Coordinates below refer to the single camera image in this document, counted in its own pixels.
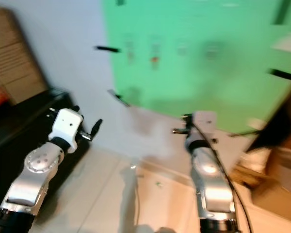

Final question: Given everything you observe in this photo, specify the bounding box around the dark black furniture piece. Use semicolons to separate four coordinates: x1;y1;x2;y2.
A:
246;86;291;152

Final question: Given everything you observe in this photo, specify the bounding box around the hanging key with red tag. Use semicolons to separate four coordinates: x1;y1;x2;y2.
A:
150;43;163;70

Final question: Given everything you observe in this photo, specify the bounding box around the open brown carton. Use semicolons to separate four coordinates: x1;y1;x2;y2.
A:
233;145;291;225

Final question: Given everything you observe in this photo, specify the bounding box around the black wall hook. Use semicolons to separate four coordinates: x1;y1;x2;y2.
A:
95;46;121;53

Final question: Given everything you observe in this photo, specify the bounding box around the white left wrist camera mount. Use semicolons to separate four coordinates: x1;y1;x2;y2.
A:
49;108;84;149

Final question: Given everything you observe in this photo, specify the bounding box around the black board clamp bar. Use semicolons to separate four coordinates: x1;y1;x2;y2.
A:
270;69;291;83

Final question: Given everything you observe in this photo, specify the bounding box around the grey wall hook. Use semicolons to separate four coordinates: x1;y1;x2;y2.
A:
107;89;130;107

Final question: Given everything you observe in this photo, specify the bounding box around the green board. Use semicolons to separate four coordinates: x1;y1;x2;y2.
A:
100;0;291;135

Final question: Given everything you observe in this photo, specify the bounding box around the brown cardboard box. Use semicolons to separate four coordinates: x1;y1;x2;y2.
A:
0;5;48;106

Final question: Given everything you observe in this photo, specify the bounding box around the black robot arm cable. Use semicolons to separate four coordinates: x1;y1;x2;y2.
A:
193;120;254;233

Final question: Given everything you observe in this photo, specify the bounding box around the hanging pale key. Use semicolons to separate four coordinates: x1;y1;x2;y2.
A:
125;41;137;65

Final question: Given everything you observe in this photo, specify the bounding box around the black cabinet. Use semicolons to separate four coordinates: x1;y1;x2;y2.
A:
0;89;74;214

